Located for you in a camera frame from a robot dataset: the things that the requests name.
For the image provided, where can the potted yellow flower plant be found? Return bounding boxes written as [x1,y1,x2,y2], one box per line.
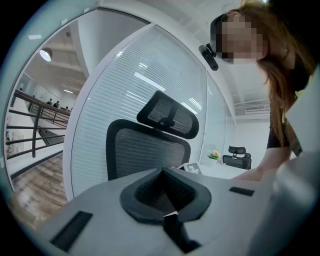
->
[206,149,221,168]

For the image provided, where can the person's head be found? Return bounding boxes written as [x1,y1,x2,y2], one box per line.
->
[219,9,272,66]

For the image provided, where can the person's right forearm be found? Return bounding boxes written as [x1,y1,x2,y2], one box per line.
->
[231,146,299,182]

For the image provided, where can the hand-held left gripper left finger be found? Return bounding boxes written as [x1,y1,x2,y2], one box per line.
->
[119,167,176,225]

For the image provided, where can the black head-mounted camera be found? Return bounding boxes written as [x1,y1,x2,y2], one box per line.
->
[198,43,220,72]

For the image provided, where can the black head strap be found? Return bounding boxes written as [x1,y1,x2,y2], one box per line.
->
[209,11,235,60]

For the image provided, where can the white window blinds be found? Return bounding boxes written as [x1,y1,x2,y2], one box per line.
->
[70,26,209,199]

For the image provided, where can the dark metal railing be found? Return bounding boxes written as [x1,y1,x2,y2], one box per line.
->
[5,88,72,160]

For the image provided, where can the round ceiling lamp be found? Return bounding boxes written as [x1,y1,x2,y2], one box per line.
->
[38,47,54,63]

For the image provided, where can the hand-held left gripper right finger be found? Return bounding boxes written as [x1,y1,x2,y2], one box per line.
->
[162,167,213,224]

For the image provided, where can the black mesh office chair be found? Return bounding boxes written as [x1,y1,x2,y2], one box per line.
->
[105,90,200,182]

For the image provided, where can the person's black shirt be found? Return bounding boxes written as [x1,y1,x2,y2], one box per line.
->
[265,56,316,158]

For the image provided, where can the black office chair with armrests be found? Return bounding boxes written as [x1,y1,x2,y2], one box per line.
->
[222,145,253,171]

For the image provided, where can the white air vent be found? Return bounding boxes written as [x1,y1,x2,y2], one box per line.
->
[244,105,266,113]

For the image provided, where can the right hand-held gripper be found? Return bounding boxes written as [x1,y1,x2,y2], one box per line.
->
[183,162,203,175]

